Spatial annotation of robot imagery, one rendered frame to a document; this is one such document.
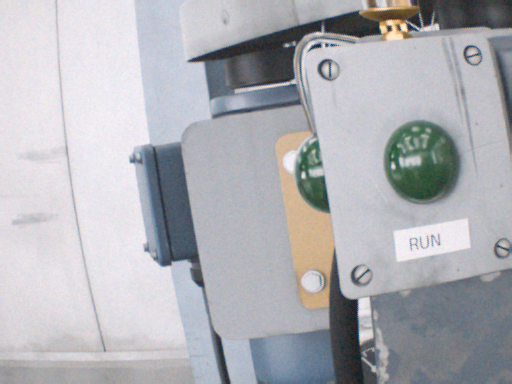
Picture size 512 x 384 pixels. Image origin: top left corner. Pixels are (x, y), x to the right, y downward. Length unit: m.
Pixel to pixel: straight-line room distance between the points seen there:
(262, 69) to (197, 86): 4.52
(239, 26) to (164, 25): 4.65
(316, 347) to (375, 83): 0.52
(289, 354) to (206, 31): 0.25
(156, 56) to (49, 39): 0.96
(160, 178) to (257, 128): 0.08
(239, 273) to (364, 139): 0.48
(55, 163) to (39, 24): 0.80
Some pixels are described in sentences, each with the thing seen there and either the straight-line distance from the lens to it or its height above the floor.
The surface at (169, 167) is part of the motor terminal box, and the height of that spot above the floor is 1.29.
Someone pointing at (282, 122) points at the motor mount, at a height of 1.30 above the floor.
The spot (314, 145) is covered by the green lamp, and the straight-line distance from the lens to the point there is 0.45.
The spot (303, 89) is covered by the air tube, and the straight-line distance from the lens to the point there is 0.63.
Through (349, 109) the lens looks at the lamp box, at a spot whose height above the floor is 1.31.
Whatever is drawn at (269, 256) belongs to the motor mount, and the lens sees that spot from 0.90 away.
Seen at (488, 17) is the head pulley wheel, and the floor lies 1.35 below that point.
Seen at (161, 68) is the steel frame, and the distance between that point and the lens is 5.51.
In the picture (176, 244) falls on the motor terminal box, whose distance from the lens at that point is 0.92.
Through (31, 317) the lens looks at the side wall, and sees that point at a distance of 6.45.
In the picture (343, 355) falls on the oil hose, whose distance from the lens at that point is 0.51.
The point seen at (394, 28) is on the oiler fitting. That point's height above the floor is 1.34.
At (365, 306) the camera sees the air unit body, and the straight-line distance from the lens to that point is 0.70.
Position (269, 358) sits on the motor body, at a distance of 0.96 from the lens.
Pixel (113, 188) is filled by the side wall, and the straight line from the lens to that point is 6.10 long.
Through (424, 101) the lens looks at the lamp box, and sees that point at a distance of 0.43.
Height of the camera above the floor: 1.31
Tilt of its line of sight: 3 degrees down
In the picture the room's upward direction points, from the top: 9 degrees counter-clockwise
